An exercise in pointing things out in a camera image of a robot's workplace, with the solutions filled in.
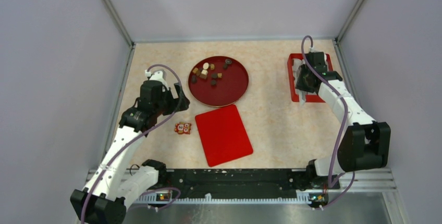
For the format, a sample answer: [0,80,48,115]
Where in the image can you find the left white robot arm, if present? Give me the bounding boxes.
[70,79,190,223]

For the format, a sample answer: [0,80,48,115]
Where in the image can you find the red rectangular lid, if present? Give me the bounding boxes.
[195,104,253,167]

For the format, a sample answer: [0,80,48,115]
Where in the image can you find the red owl number block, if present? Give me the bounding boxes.
[174,122,192,135]

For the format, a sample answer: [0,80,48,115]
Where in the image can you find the round dark red tray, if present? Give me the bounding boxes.
[187,56,250,107]

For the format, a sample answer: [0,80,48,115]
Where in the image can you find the metal tongs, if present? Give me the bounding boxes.
[299,90,308,105]

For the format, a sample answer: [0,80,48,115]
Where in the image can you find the red chocolate box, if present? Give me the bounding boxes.
[287,53,325,103]

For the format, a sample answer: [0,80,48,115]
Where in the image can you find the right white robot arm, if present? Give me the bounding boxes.
[294,52,391,189]

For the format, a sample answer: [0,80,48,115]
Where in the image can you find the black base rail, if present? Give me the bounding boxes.
[151,169,328,200]

